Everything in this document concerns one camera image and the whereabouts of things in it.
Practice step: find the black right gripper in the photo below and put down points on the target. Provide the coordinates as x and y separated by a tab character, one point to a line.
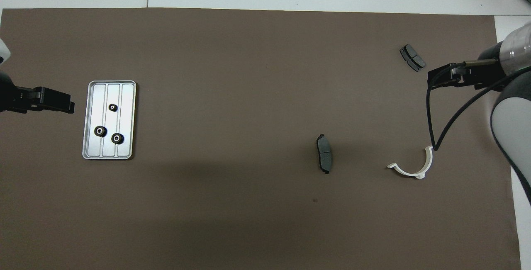
487	75

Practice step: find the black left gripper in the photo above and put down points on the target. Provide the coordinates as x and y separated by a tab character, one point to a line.
12	98

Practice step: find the large black bearing gear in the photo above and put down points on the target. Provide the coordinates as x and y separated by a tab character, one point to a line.
118	138
100	131

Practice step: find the small black bearing gear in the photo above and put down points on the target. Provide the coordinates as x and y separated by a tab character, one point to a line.
113	107

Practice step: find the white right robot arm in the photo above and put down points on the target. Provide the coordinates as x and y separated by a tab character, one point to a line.
512	129

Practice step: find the silver metal tray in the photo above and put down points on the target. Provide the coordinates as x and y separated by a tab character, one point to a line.
126	116

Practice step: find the grooved grey brake pad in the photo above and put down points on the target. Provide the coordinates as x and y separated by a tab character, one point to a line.
412	57

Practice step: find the brown table mat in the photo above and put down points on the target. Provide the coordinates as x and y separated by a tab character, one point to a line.
249	96

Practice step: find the white semicircular plastic bracket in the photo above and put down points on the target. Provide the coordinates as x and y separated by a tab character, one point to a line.
429	159

